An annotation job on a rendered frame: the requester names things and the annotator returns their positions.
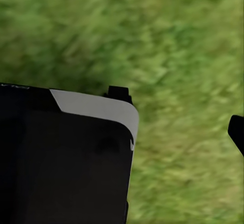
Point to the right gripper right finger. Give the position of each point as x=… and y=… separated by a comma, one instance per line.
x=236, y=131

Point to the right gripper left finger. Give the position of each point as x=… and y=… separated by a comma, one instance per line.
x=12, y=133

